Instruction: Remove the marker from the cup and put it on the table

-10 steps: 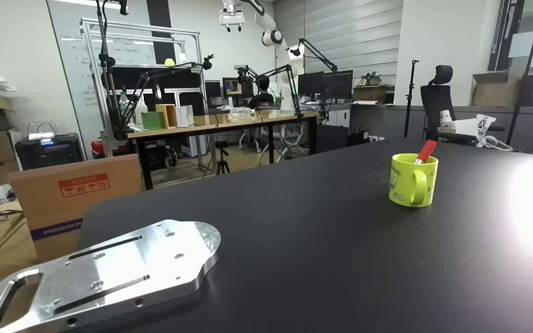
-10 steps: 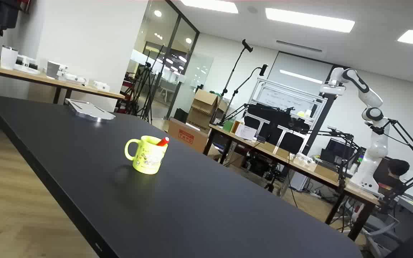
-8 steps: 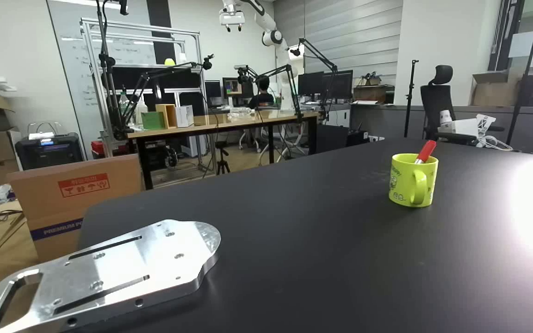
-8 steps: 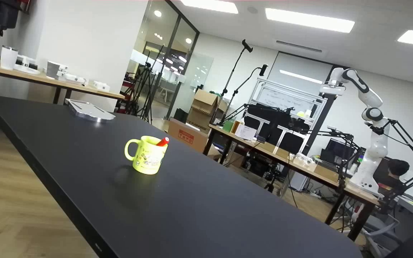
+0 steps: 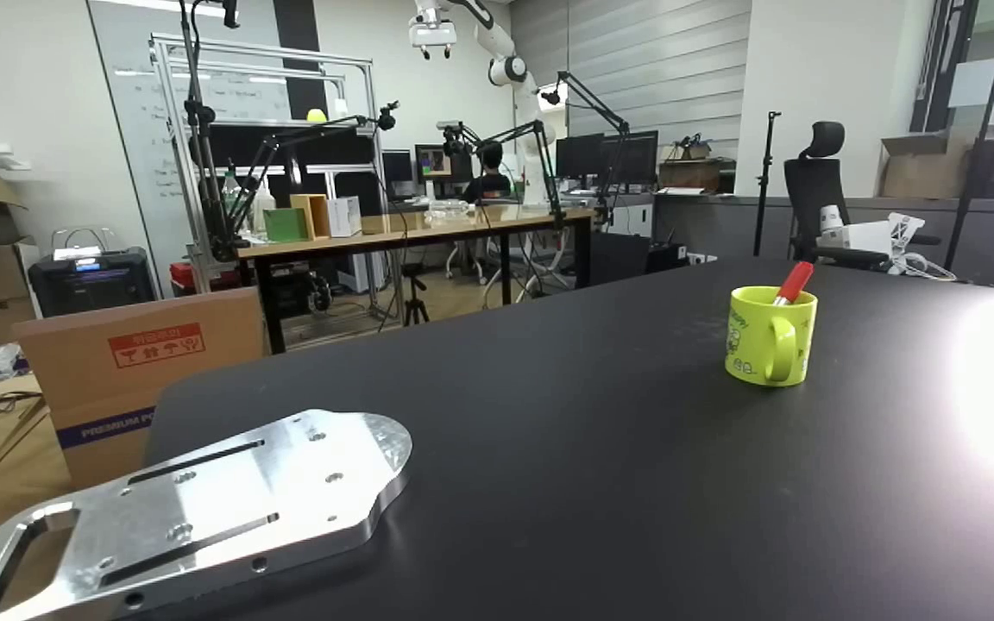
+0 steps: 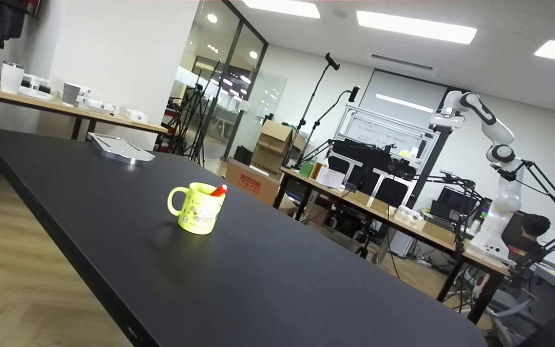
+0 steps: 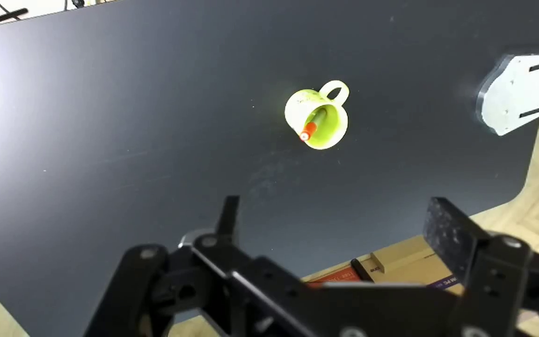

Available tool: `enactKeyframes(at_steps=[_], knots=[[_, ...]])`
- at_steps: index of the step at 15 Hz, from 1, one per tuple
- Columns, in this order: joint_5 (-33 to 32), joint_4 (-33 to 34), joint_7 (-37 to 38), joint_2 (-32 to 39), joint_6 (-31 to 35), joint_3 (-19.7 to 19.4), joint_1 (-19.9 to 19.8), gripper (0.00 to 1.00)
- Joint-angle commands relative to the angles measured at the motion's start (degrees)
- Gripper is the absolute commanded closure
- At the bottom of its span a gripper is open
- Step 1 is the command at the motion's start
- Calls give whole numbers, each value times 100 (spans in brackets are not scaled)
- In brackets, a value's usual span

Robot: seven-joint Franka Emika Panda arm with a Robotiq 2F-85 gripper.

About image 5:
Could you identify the green box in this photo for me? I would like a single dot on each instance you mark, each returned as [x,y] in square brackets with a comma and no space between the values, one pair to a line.
[286,225]

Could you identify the silver aluminium plate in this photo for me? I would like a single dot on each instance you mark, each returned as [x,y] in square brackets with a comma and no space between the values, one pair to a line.
[229,500]

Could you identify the open cardboard box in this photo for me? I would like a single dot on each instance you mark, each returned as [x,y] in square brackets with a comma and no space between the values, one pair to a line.
[924,172]

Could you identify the yellow ball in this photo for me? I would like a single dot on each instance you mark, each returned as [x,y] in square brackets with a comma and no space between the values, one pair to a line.
[317,116]

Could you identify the small monitor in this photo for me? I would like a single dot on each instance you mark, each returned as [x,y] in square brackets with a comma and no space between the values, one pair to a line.
[432,161]

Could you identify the clear bottle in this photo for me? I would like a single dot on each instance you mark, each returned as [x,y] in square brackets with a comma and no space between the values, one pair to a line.
[263,211]

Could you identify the black office chair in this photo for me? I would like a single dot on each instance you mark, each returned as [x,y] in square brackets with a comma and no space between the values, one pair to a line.
[814,194]

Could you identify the aluminium frame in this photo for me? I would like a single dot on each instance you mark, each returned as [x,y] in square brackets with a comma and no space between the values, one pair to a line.
[368,129]

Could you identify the person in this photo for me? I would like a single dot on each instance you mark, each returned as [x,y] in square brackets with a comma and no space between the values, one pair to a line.
[488,183]

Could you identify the small black tripod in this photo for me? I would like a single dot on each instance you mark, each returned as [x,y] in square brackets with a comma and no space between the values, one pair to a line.
[415,302]

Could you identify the wooden table with black legs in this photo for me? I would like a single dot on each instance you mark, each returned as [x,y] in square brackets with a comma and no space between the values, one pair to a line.
[462,228]

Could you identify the white box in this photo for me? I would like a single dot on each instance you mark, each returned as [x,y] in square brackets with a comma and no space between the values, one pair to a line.
[343,216]

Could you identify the thin black stand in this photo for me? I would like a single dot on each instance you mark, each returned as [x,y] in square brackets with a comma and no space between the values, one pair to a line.
[764,190]

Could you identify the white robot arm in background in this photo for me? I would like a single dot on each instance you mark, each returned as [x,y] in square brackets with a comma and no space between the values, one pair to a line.
[507,69]

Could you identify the wooden box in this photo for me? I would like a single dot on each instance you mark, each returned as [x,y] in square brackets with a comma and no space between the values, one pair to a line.
[319,216]

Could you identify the yellow-green mug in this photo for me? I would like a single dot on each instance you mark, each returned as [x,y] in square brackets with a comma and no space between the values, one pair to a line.
[756,336]

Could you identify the camera on mount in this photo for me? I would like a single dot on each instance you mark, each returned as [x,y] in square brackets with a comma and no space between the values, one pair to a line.
[200,138]
[540,164]
[596,103]

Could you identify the black 3d printer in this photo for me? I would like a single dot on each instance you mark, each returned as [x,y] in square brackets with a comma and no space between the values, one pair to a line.
[91,280]

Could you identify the cardboard box with red label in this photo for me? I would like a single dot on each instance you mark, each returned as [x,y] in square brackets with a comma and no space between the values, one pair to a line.
[117,388]

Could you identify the red marker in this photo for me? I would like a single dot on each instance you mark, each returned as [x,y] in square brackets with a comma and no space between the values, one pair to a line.
[795,280]

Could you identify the row of monitors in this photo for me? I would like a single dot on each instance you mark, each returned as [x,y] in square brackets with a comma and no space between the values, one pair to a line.
[605,155]

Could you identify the window blinds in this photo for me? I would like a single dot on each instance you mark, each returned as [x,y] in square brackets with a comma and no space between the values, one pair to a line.
[652,60]

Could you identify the whiteboard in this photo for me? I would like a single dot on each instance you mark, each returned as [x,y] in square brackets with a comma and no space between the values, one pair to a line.
[130,129]

